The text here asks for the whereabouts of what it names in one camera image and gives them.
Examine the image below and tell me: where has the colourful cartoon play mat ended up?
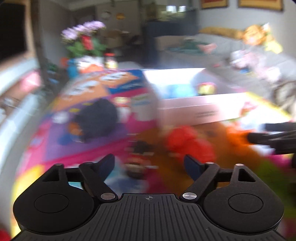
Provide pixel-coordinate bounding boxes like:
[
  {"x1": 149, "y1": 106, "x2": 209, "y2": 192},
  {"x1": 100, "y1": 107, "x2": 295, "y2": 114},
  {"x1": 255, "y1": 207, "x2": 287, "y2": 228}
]
[{"x1": 11, "y1": 68, "x2": 295, "y2": 240}]

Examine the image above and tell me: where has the blue white wet wipes pack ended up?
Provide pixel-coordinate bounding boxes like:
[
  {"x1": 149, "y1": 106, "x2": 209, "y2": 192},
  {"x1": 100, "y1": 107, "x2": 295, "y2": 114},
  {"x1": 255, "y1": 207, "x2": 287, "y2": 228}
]
[{"x1": 166, "y1": 84, "x2": 197, "y2": 99}]

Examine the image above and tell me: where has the yellow sofa cushion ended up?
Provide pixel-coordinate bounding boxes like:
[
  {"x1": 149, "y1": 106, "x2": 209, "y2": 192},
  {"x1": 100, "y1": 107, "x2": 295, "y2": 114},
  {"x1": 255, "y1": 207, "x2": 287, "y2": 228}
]
[{"x1": 199, "y1": 27, "x2": 244, "y2": 40}]

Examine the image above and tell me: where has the dark blue cabinet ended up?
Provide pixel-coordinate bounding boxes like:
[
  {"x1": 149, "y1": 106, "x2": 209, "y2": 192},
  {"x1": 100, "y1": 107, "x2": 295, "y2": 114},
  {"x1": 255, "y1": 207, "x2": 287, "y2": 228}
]
[{"x1": 142, "y1": 18, "x2": 198, "y2": 66}]

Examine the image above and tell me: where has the black television screen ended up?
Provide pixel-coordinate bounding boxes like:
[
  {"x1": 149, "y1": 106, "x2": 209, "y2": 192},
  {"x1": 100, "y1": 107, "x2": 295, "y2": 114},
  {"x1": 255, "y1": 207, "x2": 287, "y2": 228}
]
[{"x1": 0, "y1": 3, "x2": 27, "y2": 62}]

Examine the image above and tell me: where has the round wall clock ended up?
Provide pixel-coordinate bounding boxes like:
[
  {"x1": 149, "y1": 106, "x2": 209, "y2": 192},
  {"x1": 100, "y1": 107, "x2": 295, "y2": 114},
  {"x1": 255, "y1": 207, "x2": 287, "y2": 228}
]
[{"x1": 101, "y1": 11, "x2": 111, "y2": 20}]

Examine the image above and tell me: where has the green clothes pile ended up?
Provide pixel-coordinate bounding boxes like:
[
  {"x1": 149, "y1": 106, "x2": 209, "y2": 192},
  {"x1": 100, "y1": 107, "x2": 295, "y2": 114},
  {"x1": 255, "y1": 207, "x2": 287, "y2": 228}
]
[{"x1": 166, "y1": 39, "x2": 208, "y2": 56}]

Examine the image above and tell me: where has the black plush cat toy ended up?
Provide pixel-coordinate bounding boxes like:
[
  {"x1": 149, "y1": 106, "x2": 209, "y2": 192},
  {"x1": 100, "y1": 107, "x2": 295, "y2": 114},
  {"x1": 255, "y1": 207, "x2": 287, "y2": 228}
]
[{"x1": 71, "y1": 98, "x2": 118, "y2": 143}]

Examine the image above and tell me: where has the light blue small box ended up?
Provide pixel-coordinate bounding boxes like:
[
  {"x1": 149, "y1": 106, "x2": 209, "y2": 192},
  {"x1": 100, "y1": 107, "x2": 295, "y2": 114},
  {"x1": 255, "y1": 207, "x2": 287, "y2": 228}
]
[{"x1": 131, "y1": 93, "x2": 156, "y2": 121}]

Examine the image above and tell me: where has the red framed wall picture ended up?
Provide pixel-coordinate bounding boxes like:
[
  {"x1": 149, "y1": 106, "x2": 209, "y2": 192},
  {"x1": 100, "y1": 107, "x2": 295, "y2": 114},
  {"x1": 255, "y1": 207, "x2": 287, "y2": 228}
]
[{"x1": 200, "y1": 0, "x2": 228, "y2": 9}]

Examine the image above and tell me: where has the pink cardboard box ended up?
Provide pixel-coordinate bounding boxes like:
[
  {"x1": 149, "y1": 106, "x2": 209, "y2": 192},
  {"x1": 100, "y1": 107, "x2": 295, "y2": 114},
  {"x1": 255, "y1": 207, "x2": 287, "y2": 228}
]
[{"x1": 143, "y1": 68, "x2": 247, "y2": 128}]

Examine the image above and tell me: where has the purple orchid flower pot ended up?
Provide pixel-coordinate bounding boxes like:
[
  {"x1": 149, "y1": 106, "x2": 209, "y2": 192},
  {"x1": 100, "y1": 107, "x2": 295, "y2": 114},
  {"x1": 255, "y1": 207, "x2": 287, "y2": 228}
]
[{"x1": 61, "y1": 21, "x2": 106, "y2": 73}]

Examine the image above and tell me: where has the red orange plush toy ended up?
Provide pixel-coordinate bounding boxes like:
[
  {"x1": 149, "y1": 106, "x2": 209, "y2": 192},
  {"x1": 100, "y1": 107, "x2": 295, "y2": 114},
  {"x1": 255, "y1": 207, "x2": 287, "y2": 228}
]
[{"x1": 164, "y1": 126, "x2": 216, "y2": 165}]

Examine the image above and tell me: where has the white wooden TV cabinet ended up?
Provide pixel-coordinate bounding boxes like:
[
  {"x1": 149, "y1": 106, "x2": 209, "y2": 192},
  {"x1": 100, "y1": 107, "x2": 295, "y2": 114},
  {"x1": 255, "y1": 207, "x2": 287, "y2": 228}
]
[{"x1": 1, "y1": 53, "x2": 42, "y2": 170}]

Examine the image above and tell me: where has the yellow pudding toy pink plate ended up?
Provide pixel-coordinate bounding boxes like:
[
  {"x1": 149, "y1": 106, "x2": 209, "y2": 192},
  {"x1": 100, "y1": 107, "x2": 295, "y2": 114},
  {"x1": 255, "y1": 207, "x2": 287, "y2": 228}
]
[{"x1": 197, "y1": 82, "x2": 217, "y2": 95}]

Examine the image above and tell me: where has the blue water bottle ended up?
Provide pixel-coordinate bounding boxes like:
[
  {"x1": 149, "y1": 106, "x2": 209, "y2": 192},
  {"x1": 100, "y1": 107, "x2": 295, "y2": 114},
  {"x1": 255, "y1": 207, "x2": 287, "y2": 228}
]
[{"x1": 67, "y1": 59, "x2": 79, "y2": 79}]

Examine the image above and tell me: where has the grey covered sofa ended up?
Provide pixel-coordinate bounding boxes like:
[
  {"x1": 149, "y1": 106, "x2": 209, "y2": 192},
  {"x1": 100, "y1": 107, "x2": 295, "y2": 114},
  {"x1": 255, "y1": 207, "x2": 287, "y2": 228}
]
[{"x1": 154, "y1": 32, "x2": 296, "y2": 110}]

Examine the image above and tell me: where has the yellow duck plush toy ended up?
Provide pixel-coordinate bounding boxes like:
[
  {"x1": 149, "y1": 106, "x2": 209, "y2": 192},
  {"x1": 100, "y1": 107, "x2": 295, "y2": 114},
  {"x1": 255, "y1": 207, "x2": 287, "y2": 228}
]
[{"x1": 242, "y1": 23, "x2": 283, "y2": 54}]

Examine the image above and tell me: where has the glass jar red lid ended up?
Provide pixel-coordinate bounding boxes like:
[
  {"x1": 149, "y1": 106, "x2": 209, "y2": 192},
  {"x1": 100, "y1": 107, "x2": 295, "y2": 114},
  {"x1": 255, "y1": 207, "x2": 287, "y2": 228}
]
[{"x1": 104, "y1": 53, "x2": 118, "y2": 70}]

